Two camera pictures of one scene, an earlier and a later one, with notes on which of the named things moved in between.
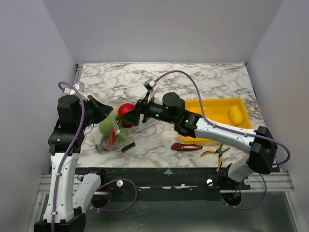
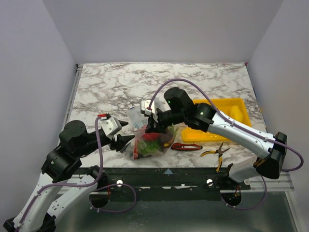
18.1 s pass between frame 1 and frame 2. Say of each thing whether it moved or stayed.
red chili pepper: moved
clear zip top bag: moved
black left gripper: moved
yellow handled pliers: stayed
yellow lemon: stayed
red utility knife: stayed
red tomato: moved
